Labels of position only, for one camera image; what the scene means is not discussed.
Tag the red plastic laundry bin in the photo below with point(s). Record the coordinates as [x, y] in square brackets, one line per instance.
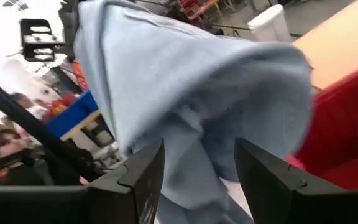
[343, 124]

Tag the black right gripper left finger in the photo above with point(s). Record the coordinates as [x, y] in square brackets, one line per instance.
[73, 205]

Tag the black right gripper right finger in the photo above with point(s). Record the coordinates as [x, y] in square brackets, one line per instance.
[306, 205]

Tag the light wooden desk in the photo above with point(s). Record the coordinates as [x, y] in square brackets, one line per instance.
[343, 40]

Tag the white lidded bin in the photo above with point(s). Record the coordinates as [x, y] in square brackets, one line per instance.
[270, 26]

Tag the person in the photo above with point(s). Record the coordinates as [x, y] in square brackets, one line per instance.
[23, 101]
[5, 143]

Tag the light blue jeans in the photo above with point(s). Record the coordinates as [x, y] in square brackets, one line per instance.
[182, 77]

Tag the blue box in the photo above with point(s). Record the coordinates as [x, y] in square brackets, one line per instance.
[73, 115]

